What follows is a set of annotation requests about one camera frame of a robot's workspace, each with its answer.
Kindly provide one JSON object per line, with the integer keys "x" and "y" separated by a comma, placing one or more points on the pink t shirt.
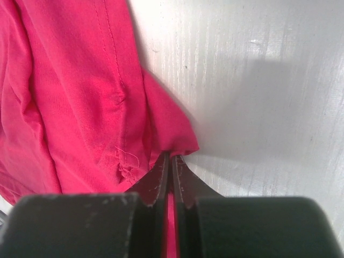
{"x": 79, "y": 114}

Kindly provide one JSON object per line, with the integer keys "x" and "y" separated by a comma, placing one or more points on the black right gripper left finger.
{"x": 128, "y": 224}

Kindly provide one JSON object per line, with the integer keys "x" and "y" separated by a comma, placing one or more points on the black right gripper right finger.
{"x": 211, "y": 225}

